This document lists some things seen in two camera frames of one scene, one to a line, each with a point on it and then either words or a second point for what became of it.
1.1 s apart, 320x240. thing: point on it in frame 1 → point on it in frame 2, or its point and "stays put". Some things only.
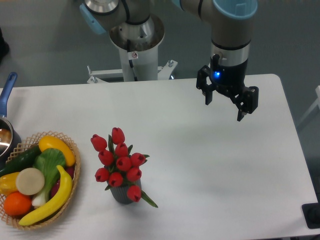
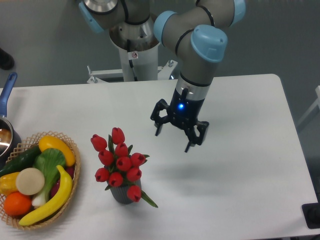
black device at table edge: [311, 214] stays put
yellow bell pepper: [8, 183] stays put
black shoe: [4, 46] → [7, 60]
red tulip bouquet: [121, 166] stays put
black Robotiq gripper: [230, 80] → [183, 111]
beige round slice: [30, 181] stays put
